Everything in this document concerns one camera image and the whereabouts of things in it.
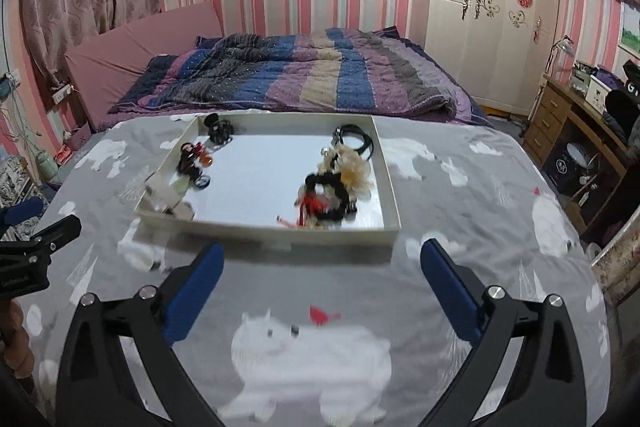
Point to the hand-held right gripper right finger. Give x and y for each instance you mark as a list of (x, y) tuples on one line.
[(450, 292)]

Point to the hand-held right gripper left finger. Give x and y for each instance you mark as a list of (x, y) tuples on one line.
[(195, 292)]

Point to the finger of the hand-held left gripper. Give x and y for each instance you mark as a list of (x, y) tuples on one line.
[(57, 229), (22, 212)]

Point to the red knot orange gourd pendant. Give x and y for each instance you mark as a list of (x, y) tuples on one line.
[(204, 160)]

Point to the white shallow box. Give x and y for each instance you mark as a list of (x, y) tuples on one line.
[(260, 172)]

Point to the black scrunchie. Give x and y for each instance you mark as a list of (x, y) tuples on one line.
[(326, 209)]

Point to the cream scrunchie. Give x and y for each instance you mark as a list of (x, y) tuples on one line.
[(354, 174)]

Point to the person's left hand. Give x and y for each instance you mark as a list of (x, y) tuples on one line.
[(17, 342)]

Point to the grey printed blanket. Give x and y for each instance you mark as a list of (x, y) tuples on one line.
[(475, 217)]

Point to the white power strip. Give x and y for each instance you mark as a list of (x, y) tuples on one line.
[(62, 94)]

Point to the floral chair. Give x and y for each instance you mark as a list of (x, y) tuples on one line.
[(617, 262)]

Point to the black round drum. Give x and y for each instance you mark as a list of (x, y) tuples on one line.
[(570, 167)]

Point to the pink padded headboard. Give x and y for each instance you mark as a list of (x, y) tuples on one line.
[(125, 42)]

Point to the wooden desk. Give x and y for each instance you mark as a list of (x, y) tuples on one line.
[(550, 117)]

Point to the cream wardrobe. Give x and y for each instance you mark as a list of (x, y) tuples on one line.
[(490, 57)]

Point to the striped purple quilt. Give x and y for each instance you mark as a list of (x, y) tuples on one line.
[(300, 77)]

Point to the white box on desk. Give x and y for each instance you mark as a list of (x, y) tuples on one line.
[(587, 86)]

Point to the desk lamp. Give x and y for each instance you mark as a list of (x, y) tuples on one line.
[(562, 47)]

